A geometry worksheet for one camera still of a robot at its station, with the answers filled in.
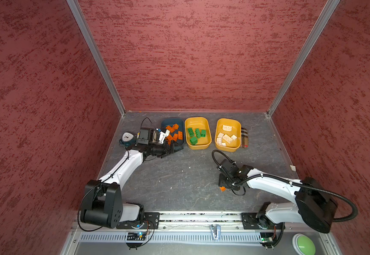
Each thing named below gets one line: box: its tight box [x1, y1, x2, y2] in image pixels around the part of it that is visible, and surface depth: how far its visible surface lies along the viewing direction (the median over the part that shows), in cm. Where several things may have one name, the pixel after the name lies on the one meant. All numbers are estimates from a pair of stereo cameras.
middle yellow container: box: [184, 116, 213, 150], surface depth 108 cm
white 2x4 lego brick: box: [222, 124, 233, 132], surface depth 112 cm
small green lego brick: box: [189, 136, 198, 146], surface depth 102 cm
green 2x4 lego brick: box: [187, 127, 195, 138], surface depth 109 cm
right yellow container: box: [214, 117, 242, 153], surface depth 108 cm
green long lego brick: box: [195, 128, 201, 139], surface depth 108 cm
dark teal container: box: [160, 117, 186, 152], surface depth 109 cm
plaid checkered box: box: [240, 127, 249, 149], surface depth 105 cm
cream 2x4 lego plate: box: [222, 133, 233, 144], surface depth 105 cm
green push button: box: [291, 233, 317, 255], surface depth 69 cm
